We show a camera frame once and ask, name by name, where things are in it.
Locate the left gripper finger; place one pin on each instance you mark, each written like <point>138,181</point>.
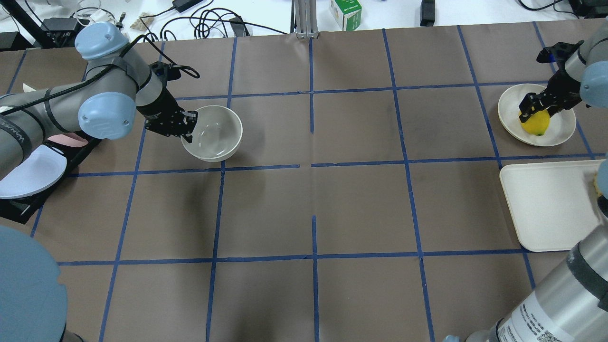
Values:
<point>186,134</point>

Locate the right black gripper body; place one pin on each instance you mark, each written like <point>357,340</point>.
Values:
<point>558,92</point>

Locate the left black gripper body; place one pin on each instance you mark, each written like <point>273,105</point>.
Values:
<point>158,107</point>

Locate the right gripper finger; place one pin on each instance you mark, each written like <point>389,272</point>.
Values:
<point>526,114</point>
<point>555,109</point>

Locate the yellow lemon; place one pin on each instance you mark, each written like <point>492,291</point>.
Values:
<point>537,124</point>

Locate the white ceramic bowl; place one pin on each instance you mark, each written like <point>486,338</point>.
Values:
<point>217,135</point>

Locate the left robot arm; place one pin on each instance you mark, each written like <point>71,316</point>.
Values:
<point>118,84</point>

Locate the cream round plate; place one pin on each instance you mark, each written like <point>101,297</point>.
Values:
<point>562,125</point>

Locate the white rectangular tray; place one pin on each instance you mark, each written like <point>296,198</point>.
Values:
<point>553,205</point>

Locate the pink plate in rack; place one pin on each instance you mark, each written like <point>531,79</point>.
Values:
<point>69,139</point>

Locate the light blue plate in rack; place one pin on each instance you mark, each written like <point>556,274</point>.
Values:
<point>42,169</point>

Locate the cream plate in rack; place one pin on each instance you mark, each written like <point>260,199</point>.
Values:
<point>27,88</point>

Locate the black power adapter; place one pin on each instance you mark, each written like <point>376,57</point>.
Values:
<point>427,13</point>

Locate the black dish rack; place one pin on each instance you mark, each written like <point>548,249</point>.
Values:
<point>21,210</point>

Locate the green white carton box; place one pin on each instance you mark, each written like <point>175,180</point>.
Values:
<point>347,13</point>

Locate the aluminium frame post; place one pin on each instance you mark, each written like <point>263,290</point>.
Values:
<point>304,19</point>

